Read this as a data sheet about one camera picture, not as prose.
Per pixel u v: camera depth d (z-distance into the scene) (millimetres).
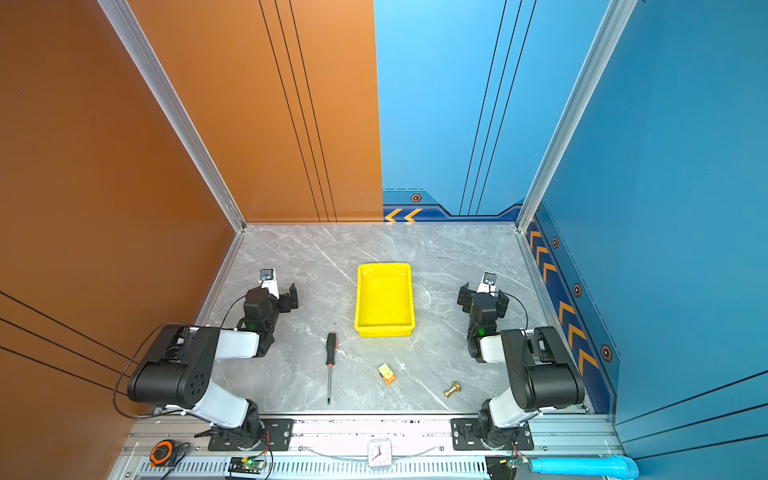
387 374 808
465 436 725
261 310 722
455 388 790
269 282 809
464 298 867
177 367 462
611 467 654
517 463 694
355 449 725
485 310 710
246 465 706
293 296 884
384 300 968
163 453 683
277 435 736
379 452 696
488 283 782
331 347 864
